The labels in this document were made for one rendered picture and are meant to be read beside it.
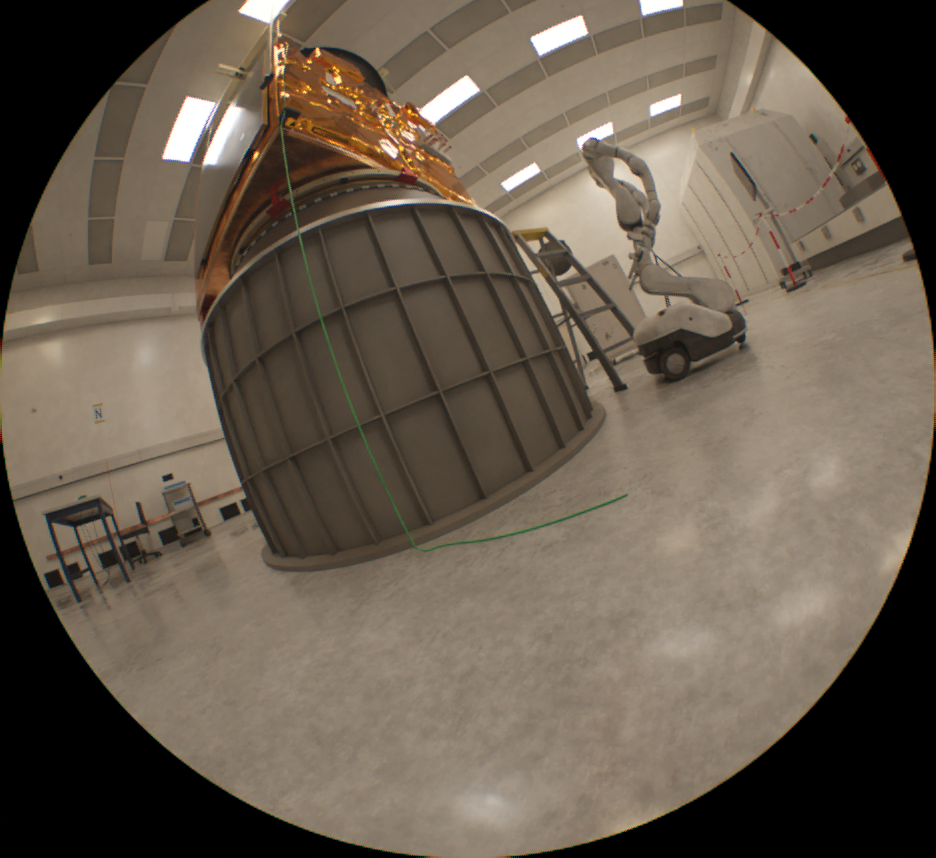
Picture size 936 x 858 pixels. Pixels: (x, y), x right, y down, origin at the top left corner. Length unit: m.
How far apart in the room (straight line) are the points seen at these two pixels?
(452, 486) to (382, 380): 0.40
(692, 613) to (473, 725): 0.27
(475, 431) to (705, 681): 0.91
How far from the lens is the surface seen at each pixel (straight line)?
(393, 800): 0.40
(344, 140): 1.90
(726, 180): 6.45
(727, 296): 1.91
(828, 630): 0.39
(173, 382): 6.62
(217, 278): 2.36
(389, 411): 0.95
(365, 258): 1.16
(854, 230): 4.70
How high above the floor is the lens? 0.32
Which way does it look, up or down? 3 degrees up
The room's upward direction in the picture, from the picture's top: 23 degrees counter-clockwise
